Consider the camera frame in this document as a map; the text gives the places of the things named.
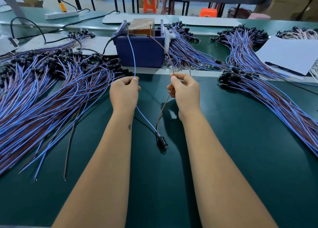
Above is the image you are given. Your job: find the person's right hand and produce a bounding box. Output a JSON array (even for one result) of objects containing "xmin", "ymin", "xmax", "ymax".
[{"xmin": 166, "ymin": 73, "xmax": 202, "ymax": 122}]

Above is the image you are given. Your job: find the person's left hand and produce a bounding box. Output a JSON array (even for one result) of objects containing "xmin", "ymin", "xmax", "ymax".
[{"xmin": 109, "ymin": 76, "xmax": 141, "ymax": 118}]

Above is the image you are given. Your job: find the blue plastic tester box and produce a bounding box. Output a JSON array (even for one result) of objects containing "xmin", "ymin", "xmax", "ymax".
[{"xmin": 113, "ymin": 20, "xmax": 167, "ymax": 68}]

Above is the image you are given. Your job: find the blue brown plug cable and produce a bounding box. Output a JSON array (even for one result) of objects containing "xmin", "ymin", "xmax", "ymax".
[{"xmin": 127, "ymin": 34, "xmax": 192, "ymax": 152}]

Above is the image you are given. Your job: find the pile of wired lamps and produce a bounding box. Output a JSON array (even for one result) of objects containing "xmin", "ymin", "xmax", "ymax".
[
  {"xmin": 0, "ymin": 48, "xmax": 135, "ymax": 181},
  {"xmin": 218, "ymin": 67, "xmax": 318, "ymax": 156}
]

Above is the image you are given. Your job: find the person's right forearm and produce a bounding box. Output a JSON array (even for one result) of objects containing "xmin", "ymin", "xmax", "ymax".
[{"xmin": 179, "ymin": 115, "xmax": 279, "ymax": 228}]

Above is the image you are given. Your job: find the person's left forearm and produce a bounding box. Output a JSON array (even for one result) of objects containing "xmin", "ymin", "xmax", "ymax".
[{"xmin": 52, "ymin": 111, "xmax": 136, "ymax": 228}]

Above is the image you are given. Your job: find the white power strip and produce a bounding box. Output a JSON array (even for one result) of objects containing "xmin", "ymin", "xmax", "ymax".
[{"xmin": 45, "ymin": 10, "xmax": 80, "ymax": 20}]

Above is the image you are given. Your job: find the white flat mat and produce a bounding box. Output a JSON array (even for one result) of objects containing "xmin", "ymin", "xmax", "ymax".
[
  {"xmin": 179, "ymin": 16, "xmax": 244, "ymax": 27},
  {"xmin": 15, "ymin": 34, "xmax": 117, "ymax": 56},
  {"xmin": 102, "ymin": 13, "xmax": 179, "ymax": 25}
]

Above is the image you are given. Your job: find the brown cardboard block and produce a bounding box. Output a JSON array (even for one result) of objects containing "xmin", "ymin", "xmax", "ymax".
[{"xmin": 128, "ymin": 18, "xmax": 156, "ymax": 37}]

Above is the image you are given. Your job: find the orange plastic stool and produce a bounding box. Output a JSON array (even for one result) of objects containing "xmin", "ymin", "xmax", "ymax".
[
  {"xmin": 200, "ymin": 8, "xmax": 218, "ymax": 18},
  {"xmin": 143, "ymin": 0, "xmax": 158, "ymax": 14}
]

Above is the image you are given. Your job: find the black pen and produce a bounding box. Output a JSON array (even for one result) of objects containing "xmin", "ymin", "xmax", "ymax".
[{"xmin": 265, "ymin": 61, "xmax": 306, "ymax": 77}]

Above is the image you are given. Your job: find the pink plastic stool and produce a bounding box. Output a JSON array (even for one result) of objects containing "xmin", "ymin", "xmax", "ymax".
[{"xmin": 248, "ymin": 13, "xmax": 272, "ymax": 20}]

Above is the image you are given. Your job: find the white paper sheet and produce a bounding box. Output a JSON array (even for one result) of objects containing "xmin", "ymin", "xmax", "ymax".
[{"xmin": 255, "ymin": 36, "xmax": 318, "ymax": 77}]

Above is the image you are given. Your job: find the white plastic device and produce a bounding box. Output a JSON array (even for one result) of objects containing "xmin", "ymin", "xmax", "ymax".
[{"xmin": 0, "ymin": 37, "xmax": 20, "ymax": 54}]

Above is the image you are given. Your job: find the open cardboard box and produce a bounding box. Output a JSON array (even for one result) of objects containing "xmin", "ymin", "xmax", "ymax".
[{"xmin": 20, "ymin": 0, "xmax": 44, "ymax": 7}]

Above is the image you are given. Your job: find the stack of large cardboard boxes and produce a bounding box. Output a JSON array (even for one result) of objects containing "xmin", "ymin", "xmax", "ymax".
[{"xmin": 263, "ymin": 0, "xmax": 318, "ymax": 21}]

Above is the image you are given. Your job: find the grey metal pole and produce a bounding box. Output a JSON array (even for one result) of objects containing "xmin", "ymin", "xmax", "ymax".
[{"xmin": 0, "ymin": 0, "xmax": 27, "ymax": 20}]

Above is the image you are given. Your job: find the loose grey wire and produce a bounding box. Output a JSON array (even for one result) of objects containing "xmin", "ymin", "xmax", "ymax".
[{"xmin": 63, "ymin": 121, "xmax": 78, "ymax": 181}]

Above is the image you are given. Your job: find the black power cable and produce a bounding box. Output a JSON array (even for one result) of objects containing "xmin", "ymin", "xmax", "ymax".
[{"xmin": 10, "ymin": 10, "xmax": 121, "ymax": 45}]

